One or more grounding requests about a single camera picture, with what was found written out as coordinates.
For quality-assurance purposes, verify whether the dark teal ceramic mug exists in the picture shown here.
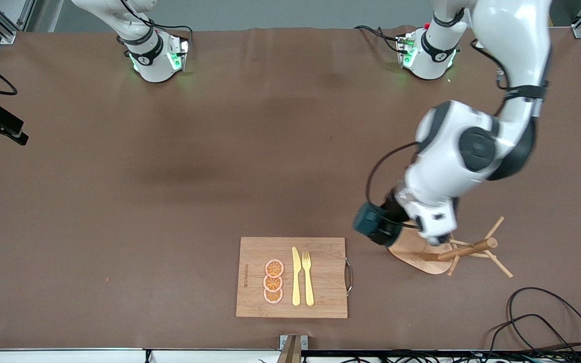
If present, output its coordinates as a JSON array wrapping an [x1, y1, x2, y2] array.
[[353, 202, 389, 240]]

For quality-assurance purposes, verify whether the bamboo cutting board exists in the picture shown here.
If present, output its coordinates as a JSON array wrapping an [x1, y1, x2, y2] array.
[[236, 237, 354, 319]]

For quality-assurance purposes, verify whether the wooden mug tree stand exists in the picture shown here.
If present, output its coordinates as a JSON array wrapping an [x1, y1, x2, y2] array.
[[387, 216, 514, 279]]

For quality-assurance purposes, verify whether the yellow plastic fork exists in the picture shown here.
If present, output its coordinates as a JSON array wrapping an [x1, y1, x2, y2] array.
[[302, 251, 315, 307]]

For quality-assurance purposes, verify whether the yellow plastic knife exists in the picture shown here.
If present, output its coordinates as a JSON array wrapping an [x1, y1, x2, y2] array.
[[292, 247, 302, 307]]

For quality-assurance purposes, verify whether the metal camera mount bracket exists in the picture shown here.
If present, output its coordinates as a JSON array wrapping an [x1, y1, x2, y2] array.
[[279, 334, 309, 363]]

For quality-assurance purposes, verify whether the black looped cable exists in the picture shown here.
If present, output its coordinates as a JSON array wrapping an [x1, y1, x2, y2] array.
[[506, 286, 581, 363], [489, 314, 581, 363]]

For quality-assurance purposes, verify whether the black left arm base cable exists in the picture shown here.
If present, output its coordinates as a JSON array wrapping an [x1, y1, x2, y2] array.
[[354, 25, 407, 54]]

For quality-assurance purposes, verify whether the black arm base cable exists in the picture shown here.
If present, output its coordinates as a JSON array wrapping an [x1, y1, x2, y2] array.
[[119, 0, 194, 46], [354, 25, 407, 54]]

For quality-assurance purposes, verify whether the black right arm base cable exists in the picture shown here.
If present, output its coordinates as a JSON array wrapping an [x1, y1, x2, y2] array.
[[119, 0, 194, 46]]

